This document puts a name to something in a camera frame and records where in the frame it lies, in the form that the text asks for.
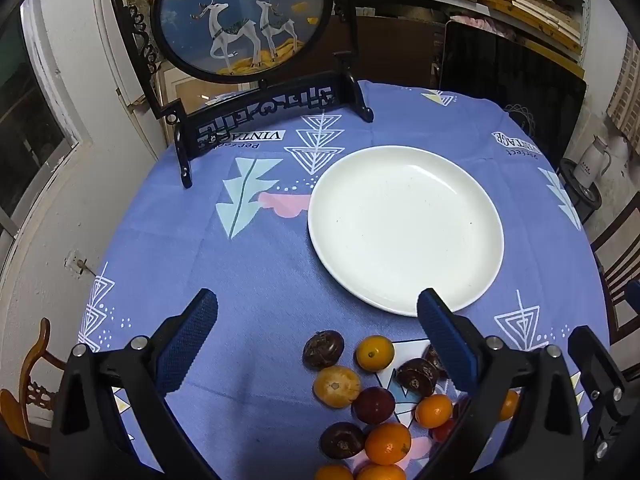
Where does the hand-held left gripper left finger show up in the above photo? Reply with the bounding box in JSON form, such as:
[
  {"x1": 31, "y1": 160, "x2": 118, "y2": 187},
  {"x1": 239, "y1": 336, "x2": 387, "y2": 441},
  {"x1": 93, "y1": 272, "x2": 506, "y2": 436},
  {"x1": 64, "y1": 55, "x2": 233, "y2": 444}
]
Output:
[{"x1": 49, "y1": 288, "x2": 221, "y2": 480}]

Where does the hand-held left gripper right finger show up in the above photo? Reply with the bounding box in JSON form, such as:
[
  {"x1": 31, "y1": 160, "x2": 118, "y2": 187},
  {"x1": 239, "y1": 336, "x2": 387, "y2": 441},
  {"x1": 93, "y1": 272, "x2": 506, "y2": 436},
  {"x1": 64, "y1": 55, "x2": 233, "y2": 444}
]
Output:
[{"x1": 416, "y1": 287, "x2": 585, "y2": 480}]

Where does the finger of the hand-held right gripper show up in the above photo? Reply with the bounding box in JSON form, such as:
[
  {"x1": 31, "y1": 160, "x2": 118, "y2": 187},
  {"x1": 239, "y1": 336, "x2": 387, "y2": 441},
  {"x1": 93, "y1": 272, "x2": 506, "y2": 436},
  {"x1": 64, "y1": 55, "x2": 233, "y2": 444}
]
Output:
[{"x1": 567, "y1": 325, "x2": 640, "y2": 466}]

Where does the dark brown water chestnut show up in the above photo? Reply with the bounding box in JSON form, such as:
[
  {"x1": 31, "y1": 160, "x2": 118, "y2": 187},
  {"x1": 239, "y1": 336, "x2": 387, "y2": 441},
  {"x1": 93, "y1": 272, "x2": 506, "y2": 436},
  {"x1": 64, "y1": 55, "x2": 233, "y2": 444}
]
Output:
[
  {"x1": 302, "y1": 330, "x2": 345, "y2": 371},
  {"x1": 320, "y1": 422, "x2": 366, "y2": 460},
  {"x1": 424, "y1": 345, "x2": 447, "y2": 380},
  {"x1": 395, "y1": 357, "x2": 440, "y2": 398}
]

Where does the small orange tangerine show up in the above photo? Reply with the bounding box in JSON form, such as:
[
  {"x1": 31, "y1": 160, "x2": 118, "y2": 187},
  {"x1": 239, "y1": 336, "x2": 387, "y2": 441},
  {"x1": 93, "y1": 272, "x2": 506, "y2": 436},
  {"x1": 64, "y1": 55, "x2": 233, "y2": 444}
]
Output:
[{"x1": 415, "y1": 394, "x2": 454, "y2": 429}]

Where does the yellow tangerine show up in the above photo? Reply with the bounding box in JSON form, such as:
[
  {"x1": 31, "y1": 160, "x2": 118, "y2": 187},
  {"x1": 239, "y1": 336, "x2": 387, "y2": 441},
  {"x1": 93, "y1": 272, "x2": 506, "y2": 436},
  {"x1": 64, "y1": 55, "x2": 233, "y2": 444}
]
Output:
[
  {"x1": 314, "y1": 464, "x2": 355, "y2": 480},
  {"x1": 355, "y1": 336, "x2": 396, "y2": 372}
]

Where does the red cherry tomato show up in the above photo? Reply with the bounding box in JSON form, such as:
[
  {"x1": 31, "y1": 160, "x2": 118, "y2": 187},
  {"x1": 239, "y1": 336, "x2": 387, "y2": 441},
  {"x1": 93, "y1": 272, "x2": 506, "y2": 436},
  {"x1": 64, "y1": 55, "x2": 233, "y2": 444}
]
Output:
[{"x1": 431, "y1": 417, "x2": 457, "y2": 443}]

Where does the large orange tangerine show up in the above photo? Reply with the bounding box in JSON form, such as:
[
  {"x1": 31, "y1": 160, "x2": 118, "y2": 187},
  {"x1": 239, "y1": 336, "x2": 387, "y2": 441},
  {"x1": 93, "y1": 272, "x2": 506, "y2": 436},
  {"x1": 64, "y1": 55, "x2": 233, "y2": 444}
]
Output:
[{"x1": 364, "y1": 422, "x2": 412, "y2": 466}]

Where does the white round plate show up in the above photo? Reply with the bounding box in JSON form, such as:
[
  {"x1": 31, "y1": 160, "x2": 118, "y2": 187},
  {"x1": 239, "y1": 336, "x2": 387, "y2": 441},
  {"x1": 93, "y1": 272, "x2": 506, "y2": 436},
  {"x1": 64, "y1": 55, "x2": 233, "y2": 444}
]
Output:
[{"x1": 307, "y1": 146, "x2": 505, "y2": 317}]

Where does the pale orange tangerine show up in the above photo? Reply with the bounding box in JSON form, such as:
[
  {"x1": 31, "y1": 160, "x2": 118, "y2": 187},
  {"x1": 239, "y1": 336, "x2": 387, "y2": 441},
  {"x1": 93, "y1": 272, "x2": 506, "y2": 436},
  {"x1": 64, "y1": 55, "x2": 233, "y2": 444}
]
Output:
[{"x1": 313, "y1": 366, "x2": 362, "y2": 408}]

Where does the blue printed tablecloth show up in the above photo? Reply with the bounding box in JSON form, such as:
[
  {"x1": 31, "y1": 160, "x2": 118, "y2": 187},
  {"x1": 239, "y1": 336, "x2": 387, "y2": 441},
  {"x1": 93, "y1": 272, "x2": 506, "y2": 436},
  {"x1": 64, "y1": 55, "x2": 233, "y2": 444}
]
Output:
[{"x1": 75, "y1": 80, "x2": 613, "y2": 480}]

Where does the dark wooden chair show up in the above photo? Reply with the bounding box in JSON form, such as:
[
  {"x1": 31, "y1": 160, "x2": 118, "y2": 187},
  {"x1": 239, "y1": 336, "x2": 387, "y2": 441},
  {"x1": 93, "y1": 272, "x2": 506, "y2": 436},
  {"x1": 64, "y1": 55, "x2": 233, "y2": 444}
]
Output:
[{"x1": 590, "y1": 205, "x2": 640, "y2": 346}]

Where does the black round stool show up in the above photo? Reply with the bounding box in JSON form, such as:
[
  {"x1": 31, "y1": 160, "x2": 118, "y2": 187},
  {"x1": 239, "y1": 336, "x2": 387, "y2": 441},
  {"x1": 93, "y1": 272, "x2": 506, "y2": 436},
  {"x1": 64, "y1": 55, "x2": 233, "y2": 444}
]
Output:
[{"x1": 557, "y1": 157, "x2": 603, "y2": 221}]

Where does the brown carved wooden chair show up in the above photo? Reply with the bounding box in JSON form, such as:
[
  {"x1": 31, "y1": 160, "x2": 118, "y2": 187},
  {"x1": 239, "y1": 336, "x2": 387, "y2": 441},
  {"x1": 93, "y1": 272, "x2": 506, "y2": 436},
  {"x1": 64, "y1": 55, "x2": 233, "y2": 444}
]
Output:
[{"x1": 0, "y1": 317, "x2": 68, "y2": 471}]

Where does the white thermos jug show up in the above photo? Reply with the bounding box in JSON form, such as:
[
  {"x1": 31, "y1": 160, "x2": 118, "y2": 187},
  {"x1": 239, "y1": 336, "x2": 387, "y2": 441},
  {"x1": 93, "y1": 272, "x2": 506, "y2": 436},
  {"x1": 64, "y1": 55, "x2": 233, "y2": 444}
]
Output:
[{"x1": 574, "y1": 135, "x2": 612, "y2": 188}]

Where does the white framed window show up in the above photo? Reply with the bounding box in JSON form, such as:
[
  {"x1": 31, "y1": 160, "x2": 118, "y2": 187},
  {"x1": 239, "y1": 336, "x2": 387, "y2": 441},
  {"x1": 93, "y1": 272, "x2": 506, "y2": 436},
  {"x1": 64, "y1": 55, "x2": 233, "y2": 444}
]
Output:
[{"x1": 0, "y1": 10, "x2": 81, "y2": 236}]

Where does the black flat panel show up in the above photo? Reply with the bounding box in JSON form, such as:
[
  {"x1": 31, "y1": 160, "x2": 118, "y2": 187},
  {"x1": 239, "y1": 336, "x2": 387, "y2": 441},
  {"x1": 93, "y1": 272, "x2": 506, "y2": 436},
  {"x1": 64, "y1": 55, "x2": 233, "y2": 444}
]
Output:
[{"x1": 439, "y1": 20, "x2": 587, "y2": 161}]

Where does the brick pattern cloth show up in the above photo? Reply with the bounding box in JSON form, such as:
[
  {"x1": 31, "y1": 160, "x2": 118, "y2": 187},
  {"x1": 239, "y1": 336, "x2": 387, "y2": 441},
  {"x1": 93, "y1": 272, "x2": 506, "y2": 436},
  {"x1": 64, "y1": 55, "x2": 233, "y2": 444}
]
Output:
[{"x1": 607, "y1": 30, "x2": 640, "y2": 136}]

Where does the pink cloth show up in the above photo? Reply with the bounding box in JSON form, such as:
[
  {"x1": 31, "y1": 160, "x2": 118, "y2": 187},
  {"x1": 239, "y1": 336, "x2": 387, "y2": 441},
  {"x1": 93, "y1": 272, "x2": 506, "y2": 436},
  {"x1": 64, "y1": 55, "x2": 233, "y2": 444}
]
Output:
[{"x1": 452, "y1": 14, "x2": 523, "y2": 38}]

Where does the round deer painting table screen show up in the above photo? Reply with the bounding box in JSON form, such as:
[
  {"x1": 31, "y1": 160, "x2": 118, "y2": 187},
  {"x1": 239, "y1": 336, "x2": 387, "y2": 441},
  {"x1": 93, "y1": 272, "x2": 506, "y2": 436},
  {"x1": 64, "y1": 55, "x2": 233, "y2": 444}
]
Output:
[{"x1": 106, "y1": 0, "x2": 375, "y2": 190}]

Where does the stack of wooden boards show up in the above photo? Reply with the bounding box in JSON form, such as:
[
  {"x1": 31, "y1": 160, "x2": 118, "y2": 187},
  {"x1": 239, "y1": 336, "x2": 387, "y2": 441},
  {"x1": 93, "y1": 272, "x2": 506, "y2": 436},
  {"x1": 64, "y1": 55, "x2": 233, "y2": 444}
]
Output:
[{"x1": 350, "y1": 0, "x2": 588, "y2": 66}]

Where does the white wall socket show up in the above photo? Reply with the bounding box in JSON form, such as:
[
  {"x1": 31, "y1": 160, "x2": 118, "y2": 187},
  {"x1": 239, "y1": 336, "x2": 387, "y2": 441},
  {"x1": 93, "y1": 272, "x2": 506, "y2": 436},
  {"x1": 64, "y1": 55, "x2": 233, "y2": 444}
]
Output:
[{"x1": 65, "y1": 250, "x2": 88, "y2": 278}]

